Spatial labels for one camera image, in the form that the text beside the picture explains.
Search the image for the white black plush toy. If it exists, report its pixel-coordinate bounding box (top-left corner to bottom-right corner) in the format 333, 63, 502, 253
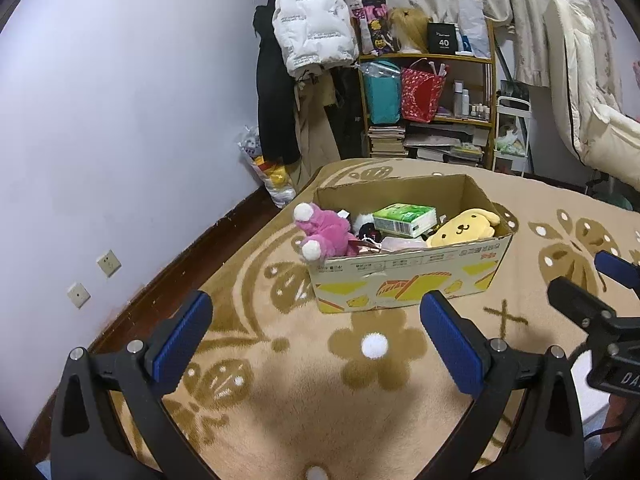
351, 211, 385, 243

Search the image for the green tissue pack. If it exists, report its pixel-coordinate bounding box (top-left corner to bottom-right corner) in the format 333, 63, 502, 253
372, 203, 437, 239

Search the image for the teal bag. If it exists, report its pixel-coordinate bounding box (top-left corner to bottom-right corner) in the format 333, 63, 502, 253
361, 60, 404, 126

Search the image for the white plastic bag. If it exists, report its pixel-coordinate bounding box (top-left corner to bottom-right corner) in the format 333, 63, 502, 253
457, 0, 492, 59

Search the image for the dark hanging garment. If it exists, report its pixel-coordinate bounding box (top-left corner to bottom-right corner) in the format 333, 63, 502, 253
330, 65, 371, 161

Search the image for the red patterned bag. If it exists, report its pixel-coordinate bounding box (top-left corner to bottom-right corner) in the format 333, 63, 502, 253
400, 59, 449, 124

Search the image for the black box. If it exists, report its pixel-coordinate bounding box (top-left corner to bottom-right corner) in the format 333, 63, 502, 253
427, 22, 460, 56

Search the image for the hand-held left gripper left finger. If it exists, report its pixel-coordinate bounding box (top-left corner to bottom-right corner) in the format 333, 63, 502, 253
50, 289, 221, 480

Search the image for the stack of books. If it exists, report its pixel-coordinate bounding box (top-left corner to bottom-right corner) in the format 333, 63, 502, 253
369, 125, 407, 159

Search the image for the printed cardboard box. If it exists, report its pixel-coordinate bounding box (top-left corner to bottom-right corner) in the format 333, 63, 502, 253
306, 174, 516, 315

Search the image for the white puffer jacket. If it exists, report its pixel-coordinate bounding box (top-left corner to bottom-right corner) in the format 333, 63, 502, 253
272, 0, 359, 79

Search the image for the beige brown patterned carpet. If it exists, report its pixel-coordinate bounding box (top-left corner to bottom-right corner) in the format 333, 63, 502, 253
85, 157, 640, 480

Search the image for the beige hanging garment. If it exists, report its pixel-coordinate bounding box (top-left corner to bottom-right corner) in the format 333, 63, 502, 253
292, 67, 342, 187

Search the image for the hot pink bear plush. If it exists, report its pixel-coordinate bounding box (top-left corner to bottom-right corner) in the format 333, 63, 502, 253
292, 202, 362, 262

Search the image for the blond wig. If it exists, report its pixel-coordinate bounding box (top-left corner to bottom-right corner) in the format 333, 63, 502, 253
389, 7, 434, 54

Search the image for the wooden shelf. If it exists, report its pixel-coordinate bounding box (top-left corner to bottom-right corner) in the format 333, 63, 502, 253
357, 17, 499, 167

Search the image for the black hanging coat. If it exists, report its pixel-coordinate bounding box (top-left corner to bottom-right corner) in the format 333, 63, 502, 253
252, 5, 302, 166

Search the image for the beige wall socket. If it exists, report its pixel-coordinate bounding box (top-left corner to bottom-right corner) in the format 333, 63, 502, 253
96, 249, 122, 279
67, 282, 92, 310

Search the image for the cream padded chair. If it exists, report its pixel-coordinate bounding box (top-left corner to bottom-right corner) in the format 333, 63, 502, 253
542, 0, 640, 211

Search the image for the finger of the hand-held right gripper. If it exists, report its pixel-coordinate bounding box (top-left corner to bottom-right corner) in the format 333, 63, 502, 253
546, 276, 621, 343
594, 250, 640, 292

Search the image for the white trolley cart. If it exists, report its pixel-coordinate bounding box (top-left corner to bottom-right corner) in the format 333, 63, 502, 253
492, 95, 534, 177

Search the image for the white bottle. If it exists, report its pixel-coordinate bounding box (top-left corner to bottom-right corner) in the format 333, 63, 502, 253
452, 80, 471, 116

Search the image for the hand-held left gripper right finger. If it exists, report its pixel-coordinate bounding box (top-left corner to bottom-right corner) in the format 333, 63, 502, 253
419, 289, 586, 480

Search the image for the pile of books and papers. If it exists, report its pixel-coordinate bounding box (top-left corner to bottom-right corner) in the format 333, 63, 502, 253
404, 122, 494, 167

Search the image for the yellow dog plush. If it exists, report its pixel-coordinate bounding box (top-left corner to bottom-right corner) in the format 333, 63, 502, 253
426, 208, 502, 249

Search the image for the clear plastic snack bag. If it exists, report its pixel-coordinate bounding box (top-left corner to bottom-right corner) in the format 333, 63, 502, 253
237, 125, 302, 209

